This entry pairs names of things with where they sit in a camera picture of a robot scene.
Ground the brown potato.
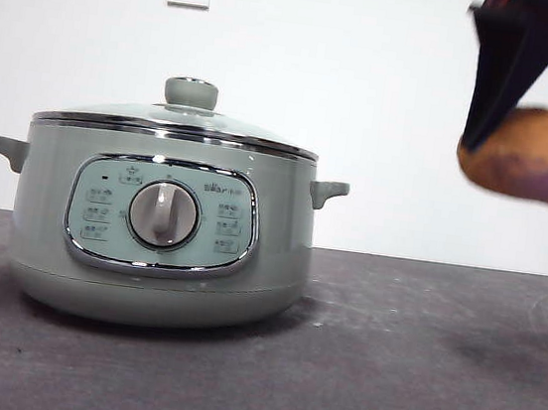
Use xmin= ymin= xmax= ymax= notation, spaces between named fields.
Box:
xmin=451 ymin=98 xmax=548 ymax=206

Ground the glass lid with green knob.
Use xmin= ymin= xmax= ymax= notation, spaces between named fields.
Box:
xmin=30 ymin=58 xmax=329 ymax=166

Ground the pale green electric cooking pot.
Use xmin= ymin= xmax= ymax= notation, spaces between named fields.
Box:
xmin=0 ymin=111 xmax=355 ymax=350

